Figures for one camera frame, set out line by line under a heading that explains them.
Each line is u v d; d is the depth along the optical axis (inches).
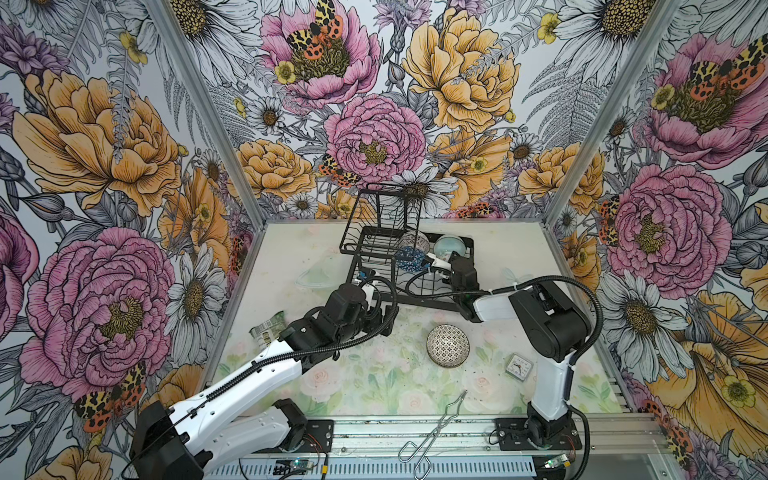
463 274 30.6
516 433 29.1
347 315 23.0
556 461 28.2
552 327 20.9
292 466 28.0
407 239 41.4
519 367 32.8
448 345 34.3
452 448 28.8
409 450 28.7
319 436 29.4
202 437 16.0
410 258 31.3
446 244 42.4
